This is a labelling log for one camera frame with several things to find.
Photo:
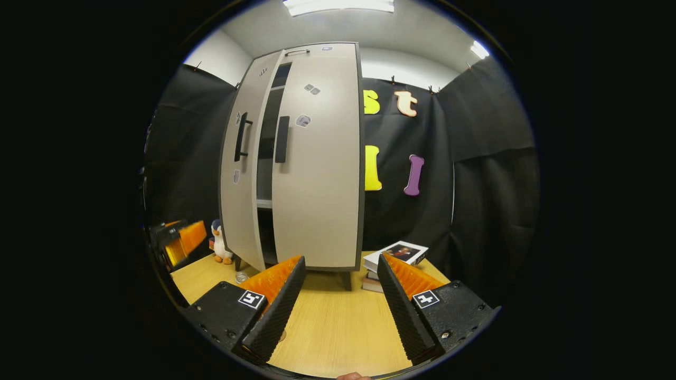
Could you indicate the brown edged book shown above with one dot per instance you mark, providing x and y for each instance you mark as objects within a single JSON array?
[{"x": 371, "y": 284}]

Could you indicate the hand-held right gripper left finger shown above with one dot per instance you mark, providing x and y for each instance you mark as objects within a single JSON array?
[{"x": 277, "y": 316}]

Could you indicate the white picture cover book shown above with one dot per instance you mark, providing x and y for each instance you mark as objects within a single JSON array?
[{"x": 398, "y": 252}]

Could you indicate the grey cabinet door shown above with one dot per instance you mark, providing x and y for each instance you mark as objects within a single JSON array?
[
  {"x": 322, "y": 184},
  {"x": 240, "y": 211}
]

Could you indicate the large ceiling light panel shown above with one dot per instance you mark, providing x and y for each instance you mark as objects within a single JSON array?
[{"x": 338, "y": 5}]

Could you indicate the small ceiling light panel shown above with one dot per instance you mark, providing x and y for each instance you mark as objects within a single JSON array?
[{"x": 479, "y": 50}]

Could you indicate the black backdrop cloth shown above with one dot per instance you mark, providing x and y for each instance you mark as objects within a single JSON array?
[{"x": 486, "y": 184}]

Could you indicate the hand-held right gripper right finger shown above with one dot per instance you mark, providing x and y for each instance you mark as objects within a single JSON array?
[{"x": 404, "y": 316}]

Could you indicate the grey cabinet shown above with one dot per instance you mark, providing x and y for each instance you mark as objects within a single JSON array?
[{"x": 269, "y": 132}]

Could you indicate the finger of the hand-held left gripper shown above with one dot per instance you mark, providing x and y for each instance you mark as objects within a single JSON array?
[{"x": 190, "y": 240}]

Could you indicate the penguin plush toy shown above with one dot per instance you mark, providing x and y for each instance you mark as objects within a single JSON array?
[{"x": 219, "y": 243}]

